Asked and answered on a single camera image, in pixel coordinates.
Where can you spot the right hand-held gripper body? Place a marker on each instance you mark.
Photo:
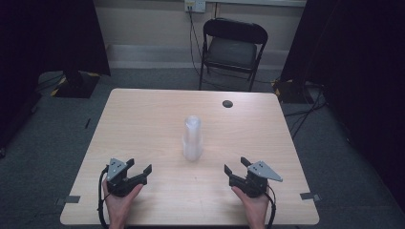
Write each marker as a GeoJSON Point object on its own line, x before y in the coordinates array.
{"type": "Point", "coordinates": [253, 184]}

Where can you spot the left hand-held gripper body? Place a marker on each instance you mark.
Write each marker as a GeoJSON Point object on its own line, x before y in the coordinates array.
{"type": "Point", "coordinates": [120, 186]}

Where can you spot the stack of clear plastic cups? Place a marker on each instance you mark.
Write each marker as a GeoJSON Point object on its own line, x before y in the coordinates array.
{"type": "Point", "coordinates": [192, 140]}

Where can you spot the person's left hand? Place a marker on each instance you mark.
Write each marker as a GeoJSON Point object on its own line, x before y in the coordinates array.
{"type": "Point", "coordinates": [119, 205]}

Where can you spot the person's right hand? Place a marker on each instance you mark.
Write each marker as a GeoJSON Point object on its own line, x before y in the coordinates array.
{"type": "Point", "coordinates": [254, 208]}

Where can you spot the grey tape strip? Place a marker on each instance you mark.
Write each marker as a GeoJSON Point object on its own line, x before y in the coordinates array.
{"type": "Point", "coordinates": [310, 196]}
{"type": "Point", "coordinates": [68, 200]}

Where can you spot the black round table grommet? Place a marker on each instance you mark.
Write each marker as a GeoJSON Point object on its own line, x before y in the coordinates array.
{"type": "Point", "coordinates": [227, 103]}

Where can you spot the black stand base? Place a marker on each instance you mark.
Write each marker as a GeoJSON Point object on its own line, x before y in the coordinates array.
{"type": "Point", "coordinates": [76, 86]}
{"type": "Point", "coordinates": [291, 92]}

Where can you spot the black folding chair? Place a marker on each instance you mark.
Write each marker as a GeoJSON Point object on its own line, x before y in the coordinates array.
{"type": "Point", "coordinates": [234, 52]}

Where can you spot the black curtain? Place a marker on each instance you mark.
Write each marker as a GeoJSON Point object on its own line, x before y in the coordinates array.
{"type": "Point", "coordinates": [47, 41]}
{"type": "Point", "coordinates": [359, 79]}

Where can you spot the white wall socket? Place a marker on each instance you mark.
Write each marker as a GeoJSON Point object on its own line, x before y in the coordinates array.
{"type": "Point", "coordinates": [195, 5]}

